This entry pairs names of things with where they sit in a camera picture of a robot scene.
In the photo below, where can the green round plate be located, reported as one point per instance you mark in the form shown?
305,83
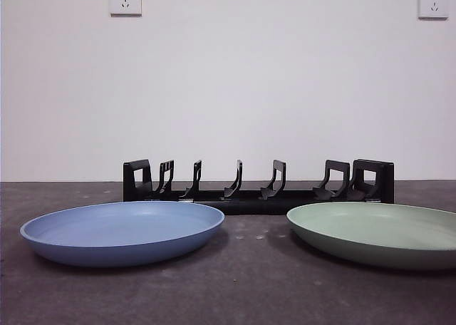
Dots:
374,253

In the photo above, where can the black plastic plate rack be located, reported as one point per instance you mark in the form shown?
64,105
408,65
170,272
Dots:
249,206

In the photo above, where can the white wall socket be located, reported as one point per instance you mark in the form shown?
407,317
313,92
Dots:
433,9
125,8

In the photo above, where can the blue round plate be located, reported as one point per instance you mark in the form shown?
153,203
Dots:
121,246

